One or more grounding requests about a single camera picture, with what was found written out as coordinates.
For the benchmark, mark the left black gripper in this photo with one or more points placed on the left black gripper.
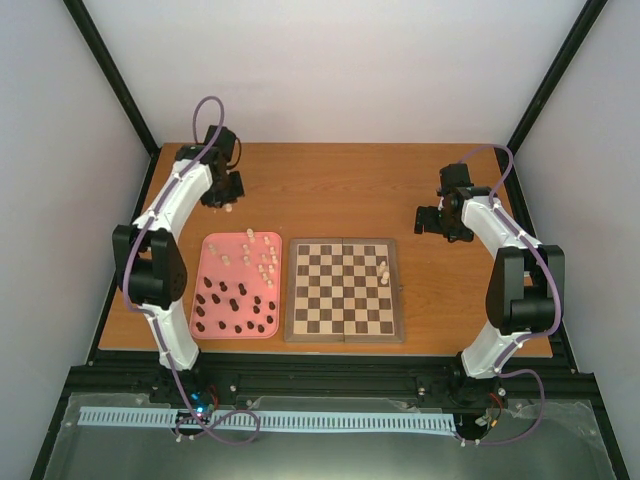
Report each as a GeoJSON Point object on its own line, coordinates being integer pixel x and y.
{"type": "Point", "coordinates": [209, 200]}

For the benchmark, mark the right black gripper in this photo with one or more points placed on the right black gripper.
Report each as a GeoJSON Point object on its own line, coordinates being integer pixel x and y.
{"type": "Point", "coordinates": [430, 222]}

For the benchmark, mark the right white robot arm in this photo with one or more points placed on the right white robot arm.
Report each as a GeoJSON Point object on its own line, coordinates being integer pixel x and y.
{"type": "Point", "coordinates": [525, 290]}

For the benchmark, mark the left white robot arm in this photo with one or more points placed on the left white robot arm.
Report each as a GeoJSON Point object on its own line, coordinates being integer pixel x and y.
{"type": "Point", "coordinates": [150, 270]}

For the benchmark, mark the wooden chess board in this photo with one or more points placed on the wooden chess board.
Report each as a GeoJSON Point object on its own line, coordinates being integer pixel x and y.
{"type": "Point", "coordinates": [335, 295]}

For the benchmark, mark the pink plastic tray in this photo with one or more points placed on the pink plastic tray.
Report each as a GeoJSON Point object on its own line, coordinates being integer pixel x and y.
{"type": "Point", "coordinates": [213, 268]}

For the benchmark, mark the black aluminium frame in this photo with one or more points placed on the black aluminium frame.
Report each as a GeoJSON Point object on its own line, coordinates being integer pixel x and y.
{"type": "Point", "coordinates": [332, 375]}

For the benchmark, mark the light blue cable duct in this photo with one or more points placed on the light blue cable duct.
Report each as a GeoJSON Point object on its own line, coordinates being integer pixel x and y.
{"type": "Point", "coordinates": [272, 421]}

